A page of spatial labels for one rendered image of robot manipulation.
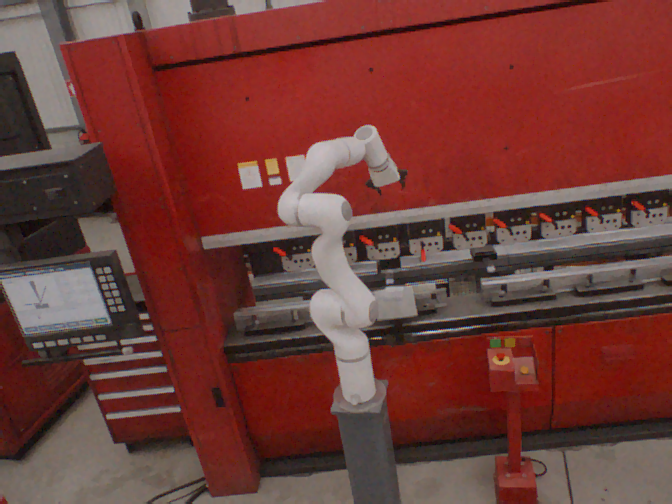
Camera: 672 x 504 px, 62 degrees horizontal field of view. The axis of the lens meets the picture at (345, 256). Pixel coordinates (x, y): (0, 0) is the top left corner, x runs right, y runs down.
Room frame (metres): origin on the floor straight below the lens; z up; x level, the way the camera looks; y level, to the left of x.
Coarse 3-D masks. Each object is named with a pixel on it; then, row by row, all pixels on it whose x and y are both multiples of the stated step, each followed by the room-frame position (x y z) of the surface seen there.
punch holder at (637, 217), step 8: (640, 192) 2.28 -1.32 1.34; (648, 192) 2.28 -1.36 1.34; (656, 192) 2.28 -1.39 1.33; (664, 192) 2.27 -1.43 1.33; (632, 200) 2.30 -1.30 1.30; (640, 200) 2.28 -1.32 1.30; (648, 200) 2.28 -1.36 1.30; (656, 200) 2.28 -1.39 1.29; (664, 200) 2.27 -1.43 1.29; (632, 208) 2.29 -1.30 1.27; (648, 208) 2.28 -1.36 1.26; (656, 208) 2.28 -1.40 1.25; (664, 208) 2.27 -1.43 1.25; (632, 216) 2.29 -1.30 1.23; (640, 216) 2.28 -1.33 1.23; (648, 216) 2.28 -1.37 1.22; (656, 216) 2.27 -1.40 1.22; (664, 216) 2.27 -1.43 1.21; (632, 224) 2.30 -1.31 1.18; (640, 224) 2.28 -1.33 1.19; (648, 224) 2.27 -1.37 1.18; (656, 224) 2.27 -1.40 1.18
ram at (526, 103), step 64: (640, 0) 2.29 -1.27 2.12; (256, 64) 2.41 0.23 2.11; (320, 64) 2.39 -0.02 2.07; (384, 64) 2.37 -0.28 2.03; (448, 64) 2.35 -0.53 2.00; (512, 64) 2.33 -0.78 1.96; (576, 64) 2.31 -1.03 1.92; (640, 64) 2.29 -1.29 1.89; (192, 128) 2.44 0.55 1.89; (256, 128) 2.42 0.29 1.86; (320, 128) 2.39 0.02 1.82; (384, 128) 2.37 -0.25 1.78; (448, 128) 2.35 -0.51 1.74; (512, 128) 2.33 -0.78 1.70; (576, 128) 2.31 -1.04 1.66; (640, 128) 2.28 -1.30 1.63; (192, 192) 2.44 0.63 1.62; (256, 192) 2.42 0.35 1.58; (320, 192) 2.40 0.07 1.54; (384, 192) 2.37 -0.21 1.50; (448, 192) 2.35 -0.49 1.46; (512, 192) 2.33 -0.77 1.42
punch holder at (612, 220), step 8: (584, 200) 2.34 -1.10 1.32; (592, 200) 2.30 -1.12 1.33; (600, 200) 2.30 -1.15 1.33; (608, 200) 2.29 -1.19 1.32; (616, 200) 2.29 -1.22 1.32; (584, 208) 2.34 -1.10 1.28; (592, 208) 2.30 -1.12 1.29; (600, 208) 2.30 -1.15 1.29; (608, 208) 2.29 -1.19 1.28; (616, 208) 2.29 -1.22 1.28; (584, 216) 2.34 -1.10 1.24; (592, 216) 2.30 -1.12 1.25; (608, 216) 2.29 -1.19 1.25; (616, 216) 2.29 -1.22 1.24; (584, 224) 2.34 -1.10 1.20; (592, 224) 2.30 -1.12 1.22; (600, 224) 2.29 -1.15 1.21; (608, 224) 2.29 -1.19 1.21; (616, 224) 2.29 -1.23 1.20; (592, 232) 2.30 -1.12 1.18
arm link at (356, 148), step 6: (342, 138) 1.88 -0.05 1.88; (348, 138) 1.80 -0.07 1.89; (354, 138) 1.83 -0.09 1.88; (348, 144) 1.74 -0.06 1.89; (354, 144) 1.78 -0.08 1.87; (360, 144) 1.81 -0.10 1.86; (354, 150) 1.75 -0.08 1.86; (360, 150) 1.79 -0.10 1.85; (354, 156) 1.75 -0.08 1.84; (360, 156) 1.79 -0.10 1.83; (348, 162) 1.73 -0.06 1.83; (354, 162) 1.78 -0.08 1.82
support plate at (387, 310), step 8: (408, 288) 2.38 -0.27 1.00; (376, 296) 2.35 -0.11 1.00; (408, 296) 2.30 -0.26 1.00; (384, 304) 2.26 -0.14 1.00; (392, 304) 2.25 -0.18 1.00; (400, 304) 2.24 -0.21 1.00; (408, 304) 2.23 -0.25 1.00; (384, 312) 2.19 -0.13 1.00; (392, 312) 2.18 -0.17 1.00; (400, 312) 2.17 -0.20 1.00; (408, 312) 2.16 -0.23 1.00; (416, 312) 2.15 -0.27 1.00
